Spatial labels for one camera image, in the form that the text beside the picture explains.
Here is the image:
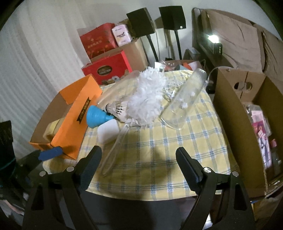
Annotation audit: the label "teal collapsible silicone funnel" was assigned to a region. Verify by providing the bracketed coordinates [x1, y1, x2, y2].
[86, 105, 114, 128]

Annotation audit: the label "white feather shuttlecock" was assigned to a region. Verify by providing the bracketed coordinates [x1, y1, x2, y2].
[105, 101, 128, 122]

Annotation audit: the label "white fluffy duster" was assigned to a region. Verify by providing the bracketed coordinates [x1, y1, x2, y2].
[101, 67, 167, 176]

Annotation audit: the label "yellow sponge block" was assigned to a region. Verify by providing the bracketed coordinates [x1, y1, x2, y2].
[43, 117, 65, 142]

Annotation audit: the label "orange cardboard box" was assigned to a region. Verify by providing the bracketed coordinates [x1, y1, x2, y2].
[30, 74, 103, 160]

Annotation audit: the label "white rectangular eraser block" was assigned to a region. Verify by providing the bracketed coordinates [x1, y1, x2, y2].
[97, 119, 120, 144]

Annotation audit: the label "pink packaged items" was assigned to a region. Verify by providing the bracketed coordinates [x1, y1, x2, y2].
[243, 103, 282, 180]

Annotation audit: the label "yellow plaid tablecloth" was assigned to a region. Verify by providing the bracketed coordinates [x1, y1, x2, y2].
[43, 69, 240, 201]

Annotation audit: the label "clear plastic tube right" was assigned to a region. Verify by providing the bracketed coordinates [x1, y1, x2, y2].
[161, 68, 207, 130]

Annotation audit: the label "red collection gift box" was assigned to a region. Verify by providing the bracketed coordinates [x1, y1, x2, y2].
[82, 51, 132, 85]

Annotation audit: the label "large open cardboard box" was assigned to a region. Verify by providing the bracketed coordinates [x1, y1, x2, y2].
[213, 68, 282, 198]

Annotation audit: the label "red patterned gift bag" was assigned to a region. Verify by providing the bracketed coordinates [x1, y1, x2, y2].
[80, 22, 118, 59]

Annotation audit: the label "brown cardboard box rear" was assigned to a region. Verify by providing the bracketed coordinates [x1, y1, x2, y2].
[90, 19, 148, 71]

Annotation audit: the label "white pink tissue pack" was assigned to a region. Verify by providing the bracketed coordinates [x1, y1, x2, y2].
[112, 24, 132, 47]

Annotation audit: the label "clutter box with plastic bags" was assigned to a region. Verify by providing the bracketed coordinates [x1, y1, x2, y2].
[154, 59, 206, 71]

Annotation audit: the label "bright lamp device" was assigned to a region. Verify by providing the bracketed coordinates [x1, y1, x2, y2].
[201, 33, 223, 56]

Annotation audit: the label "brown bed headboard cushion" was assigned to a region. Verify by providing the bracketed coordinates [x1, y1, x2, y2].
[192, 8, 282, 81]

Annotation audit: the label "black speaker right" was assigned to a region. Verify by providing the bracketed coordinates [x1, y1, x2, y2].
[159, 6, 186, 59]

